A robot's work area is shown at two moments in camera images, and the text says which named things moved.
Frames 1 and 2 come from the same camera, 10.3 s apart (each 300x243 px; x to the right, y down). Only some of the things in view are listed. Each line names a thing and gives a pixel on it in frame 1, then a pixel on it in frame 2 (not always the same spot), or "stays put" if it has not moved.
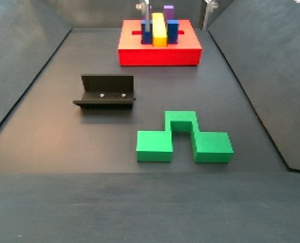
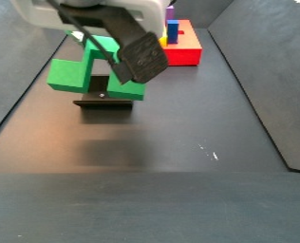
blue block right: (173, 30) stays put
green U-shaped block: (155, 145) -> (71, 75)
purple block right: (168, 9) stays put
